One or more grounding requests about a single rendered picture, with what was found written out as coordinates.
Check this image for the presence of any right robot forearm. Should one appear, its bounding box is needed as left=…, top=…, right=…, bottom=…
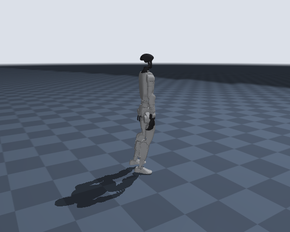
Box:
left=148, top=95, right=156, bottom=118

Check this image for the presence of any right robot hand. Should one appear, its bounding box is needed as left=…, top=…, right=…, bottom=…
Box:
left=146, top=114, right=155, bottom=131

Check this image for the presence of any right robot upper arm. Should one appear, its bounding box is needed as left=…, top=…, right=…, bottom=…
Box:
left=146, top=74, right=155, bottom=99

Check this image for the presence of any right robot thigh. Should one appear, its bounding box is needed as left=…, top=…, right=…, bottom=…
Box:
left=140, top=112, right=155, bottom=146

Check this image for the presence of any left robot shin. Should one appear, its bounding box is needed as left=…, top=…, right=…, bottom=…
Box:
left=133, top=139, right=140, bottom=161

